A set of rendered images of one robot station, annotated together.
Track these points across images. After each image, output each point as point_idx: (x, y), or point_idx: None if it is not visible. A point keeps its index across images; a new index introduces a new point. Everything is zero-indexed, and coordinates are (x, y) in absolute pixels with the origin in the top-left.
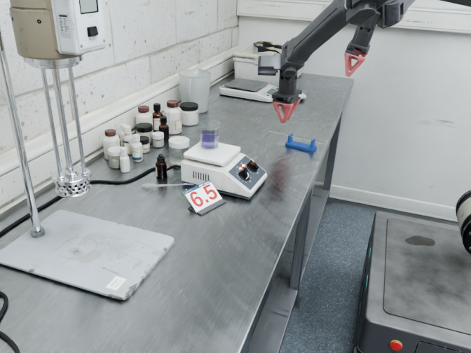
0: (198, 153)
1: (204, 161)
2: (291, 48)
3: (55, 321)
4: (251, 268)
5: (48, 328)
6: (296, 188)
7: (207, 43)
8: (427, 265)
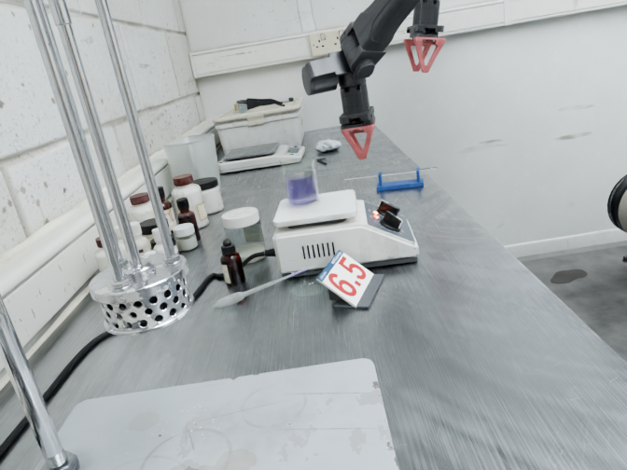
0: (299, 214)
1: (318, 220)
2: (366, 27)
3: None
4: (564, 352)
5: None
6: (461, 226)
7: (174, 113)
8: (605, 300)
